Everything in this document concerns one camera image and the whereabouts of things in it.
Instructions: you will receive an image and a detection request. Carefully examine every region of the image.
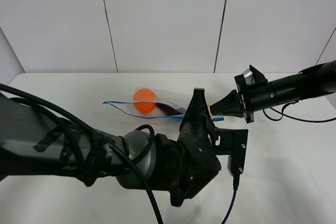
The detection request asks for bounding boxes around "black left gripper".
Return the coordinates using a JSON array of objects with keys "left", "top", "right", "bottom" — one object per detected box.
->
[{"left": 170, "top": 114, "right": 221, "bottom": 207}]

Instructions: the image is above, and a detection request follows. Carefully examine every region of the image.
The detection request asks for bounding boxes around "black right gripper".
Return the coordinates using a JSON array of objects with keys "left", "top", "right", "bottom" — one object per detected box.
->
[{"left": 185, "top": 73, "right": 268, "bottom": 123}]

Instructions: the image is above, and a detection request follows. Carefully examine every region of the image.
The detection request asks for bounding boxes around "clear zip bag blue seal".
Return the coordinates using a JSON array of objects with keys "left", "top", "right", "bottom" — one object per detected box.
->
[{"left": 102, "top": 87, "right": 226, "bottom": 126}]

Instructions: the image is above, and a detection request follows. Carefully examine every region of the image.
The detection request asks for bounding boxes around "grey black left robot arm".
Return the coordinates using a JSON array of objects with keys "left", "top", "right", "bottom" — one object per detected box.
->
[{"left": 1, "top": 85, "right": 222, "bottom": 207}]

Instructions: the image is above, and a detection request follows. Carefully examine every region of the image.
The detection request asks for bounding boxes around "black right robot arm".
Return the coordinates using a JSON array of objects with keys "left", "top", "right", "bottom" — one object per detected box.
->
[{"left": 210, "top": 61, "right": 335, "bottom": 123}]

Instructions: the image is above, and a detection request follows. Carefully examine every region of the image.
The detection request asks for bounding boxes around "dark purple toy eggplant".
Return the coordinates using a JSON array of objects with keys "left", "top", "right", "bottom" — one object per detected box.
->
[{"left": 156, "top": 103, "right": 186, "bottom": 116}]

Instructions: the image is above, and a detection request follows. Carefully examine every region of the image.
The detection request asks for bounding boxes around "orange toy fruit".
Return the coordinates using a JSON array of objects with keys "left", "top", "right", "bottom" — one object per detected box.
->
[{"left": 133, "top": 88, "right": 157, "bottom": 114}]

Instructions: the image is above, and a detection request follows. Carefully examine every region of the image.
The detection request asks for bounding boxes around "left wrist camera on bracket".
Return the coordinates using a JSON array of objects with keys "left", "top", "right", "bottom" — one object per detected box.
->
[{"left": 212, "top": 127, "right": 248, "bottom": 177}]

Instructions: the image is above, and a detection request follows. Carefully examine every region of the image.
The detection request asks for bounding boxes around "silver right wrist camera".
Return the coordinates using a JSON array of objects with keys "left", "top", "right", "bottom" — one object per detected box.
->
[{"left": 243, "top": 65, "right": 268, "bottom": 85}]

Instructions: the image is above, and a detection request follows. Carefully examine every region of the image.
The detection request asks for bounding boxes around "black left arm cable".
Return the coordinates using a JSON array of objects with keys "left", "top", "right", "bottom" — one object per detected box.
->
[{"left": 0, "top": 83, "right": 241, "bottom": 224}]

